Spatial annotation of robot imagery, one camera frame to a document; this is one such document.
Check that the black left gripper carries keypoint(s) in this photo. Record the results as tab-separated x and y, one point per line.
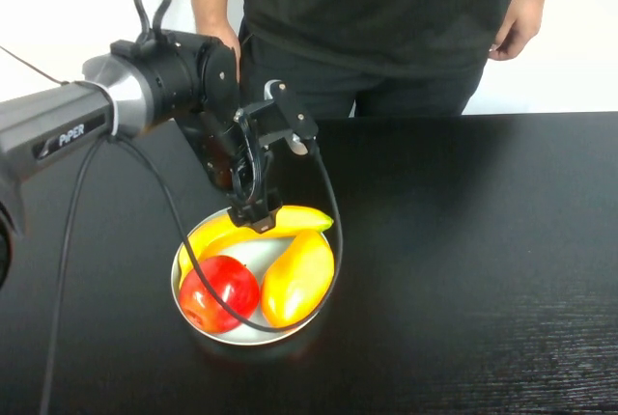
232	159

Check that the yellow banana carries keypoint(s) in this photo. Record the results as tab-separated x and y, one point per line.
304	219

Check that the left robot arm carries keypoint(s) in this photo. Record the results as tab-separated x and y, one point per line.
145	87

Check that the person in black clothes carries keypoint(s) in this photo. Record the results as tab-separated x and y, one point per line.
376	5

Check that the person's right hand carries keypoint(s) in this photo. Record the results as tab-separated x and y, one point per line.
229	41

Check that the person's left hand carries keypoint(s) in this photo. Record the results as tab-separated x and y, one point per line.
519	19

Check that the white round plate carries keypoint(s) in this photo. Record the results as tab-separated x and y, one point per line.
261	253

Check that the orange yellow mango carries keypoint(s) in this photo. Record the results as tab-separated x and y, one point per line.
297	280

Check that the red apple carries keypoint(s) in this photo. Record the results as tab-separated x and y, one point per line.
227	289

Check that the dark zip tie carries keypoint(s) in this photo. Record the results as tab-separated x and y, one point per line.
34	67

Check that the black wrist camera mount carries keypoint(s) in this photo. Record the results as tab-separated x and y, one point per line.
285	116

